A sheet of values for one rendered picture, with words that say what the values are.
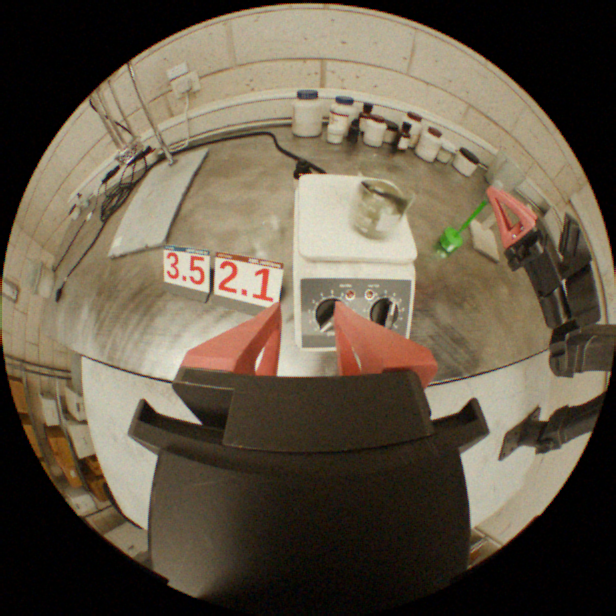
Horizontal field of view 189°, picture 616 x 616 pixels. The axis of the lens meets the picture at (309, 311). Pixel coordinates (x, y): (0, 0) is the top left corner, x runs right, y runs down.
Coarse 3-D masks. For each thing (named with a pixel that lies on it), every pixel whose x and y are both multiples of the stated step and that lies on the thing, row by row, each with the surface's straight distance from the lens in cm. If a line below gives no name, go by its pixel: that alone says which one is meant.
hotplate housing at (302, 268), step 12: (300, 264) 21; (312, 264) 21; (324, 264) 21; (336, 264) 21; (348, 264) 21; (360, 264) 21; (372, 264) 22; (384, 264) 22; (396, 264) 23; (408, 264) 24; (300, 276) 21; (312, 276) 21; (324, 276) 21; (336, 276) 21; (348, 276) 21; (360, 276) 21; (372, 276) 22; (384, 276) 22; (396, 276) 22; (408, 276) 23; (300, 312) 21; (300, 324) 22; (408, 324) 24; (300, 336) 22; (408, 336) 26; (300, 348) 23; (312, 348) 23; (324, 348) 23
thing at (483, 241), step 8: (504, 208) 46; (472, 224) 48; (480, 224) 51; (488, 224) 49; (480, 232) 49; (488, 232) 52; (472, 240) 46; (480, 240) 47; (488, 240) 50; (480, 248) 45; (488, 248) 48; (496, 248) 51; (488, 256) 47; (496, 256) 49
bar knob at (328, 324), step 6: (330, 300) 21; (336, 300) 21; (318, 306) 21; (324, 306) 21; (330, 306) 21; (318, 312) 21; (324, 312) 21; (330, 312) 21; (318, 318) 21; (324, 318) 21; (330, 318) 20; (324, 324) 20; (330, 324) 20; (324, 330) 20; (330, 330) 22
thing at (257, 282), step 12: (228, 264) 27; (240, 264) 26; (252, 264) 25; (216, 276) 28; (228, 276) 27; (240, 276) 26; (252, 276) 26; (264, 276) 25; (276, 276) 25; (216, 288) 29; (228, 288) 28; (240, 288) 27; (252, 288) 26; (264, 288) 26; (276, 288) 25; (264, 300) 26
